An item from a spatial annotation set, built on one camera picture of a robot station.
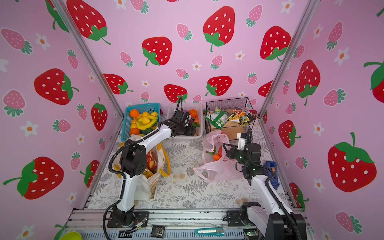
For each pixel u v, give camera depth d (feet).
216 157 3.06
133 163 1.84
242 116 2.95
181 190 2.75
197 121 3.59
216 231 2.31
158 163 2.62
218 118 3.04
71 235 2.20
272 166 2.82
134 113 3.66
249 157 2.01
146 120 3.52
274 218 1.39
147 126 3.46
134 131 3.45
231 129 3.08
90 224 2.40
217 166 2.44
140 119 3.61
